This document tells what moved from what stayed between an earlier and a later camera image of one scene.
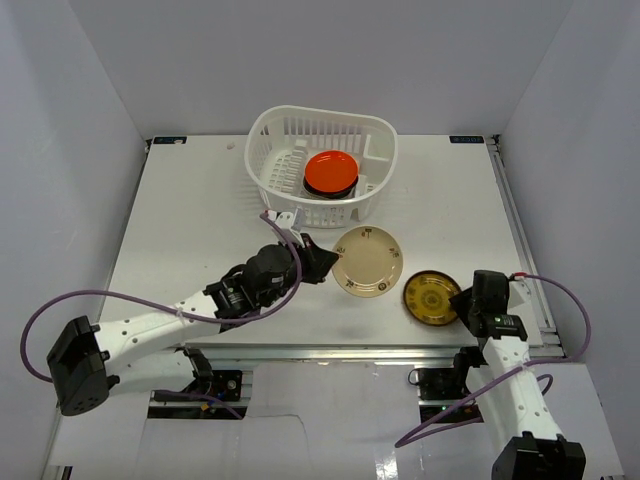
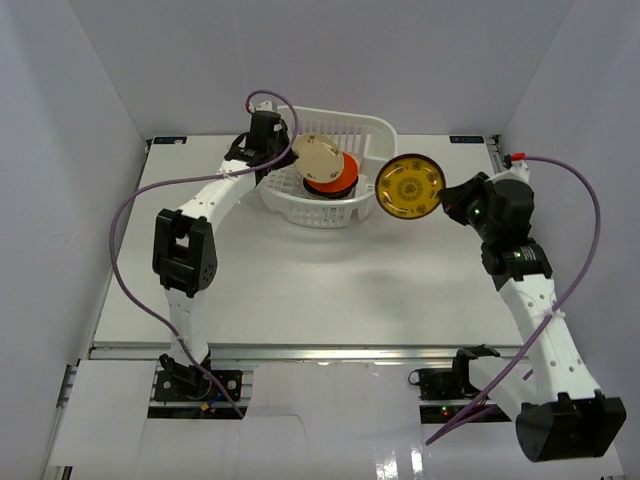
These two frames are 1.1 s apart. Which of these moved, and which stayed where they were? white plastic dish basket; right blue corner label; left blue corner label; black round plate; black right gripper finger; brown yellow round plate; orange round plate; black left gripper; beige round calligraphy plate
Moved: beige round calligraphy plate; black left gripper; black right gripper finger; brown yellow round plate
Stayed: black round plate; left blue corner label; right blue corner label; orange round plate; white plastic dish basket
